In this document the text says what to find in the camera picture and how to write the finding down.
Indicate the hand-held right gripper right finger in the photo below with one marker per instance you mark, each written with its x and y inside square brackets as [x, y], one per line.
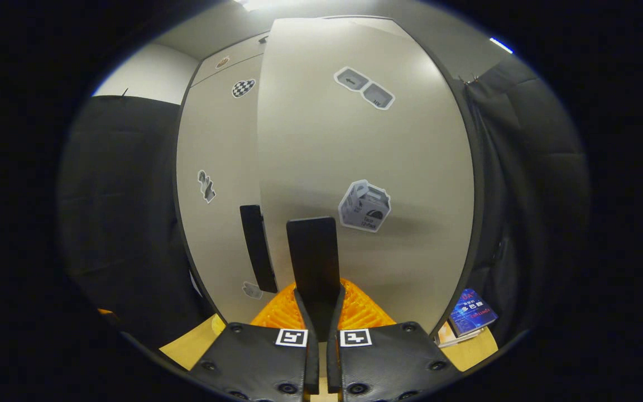
[332, 363]

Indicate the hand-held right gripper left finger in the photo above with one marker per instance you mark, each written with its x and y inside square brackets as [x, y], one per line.
[313, 363]

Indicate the grey shoe cabinet door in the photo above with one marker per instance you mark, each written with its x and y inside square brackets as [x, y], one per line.
[218, 139]
[321, 151]

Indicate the white book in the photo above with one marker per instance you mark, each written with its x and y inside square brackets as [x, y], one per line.
[461, 339]

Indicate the blue book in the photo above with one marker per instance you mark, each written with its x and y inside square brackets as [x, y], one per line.
[472, 312]

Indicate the small ceiling light panel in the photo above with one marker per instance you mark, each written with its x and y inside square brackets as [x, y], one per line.
[501, 45]

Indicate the large ceiling light panel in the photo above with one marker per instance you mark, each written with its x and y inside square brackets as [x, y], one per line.
[265, 4]

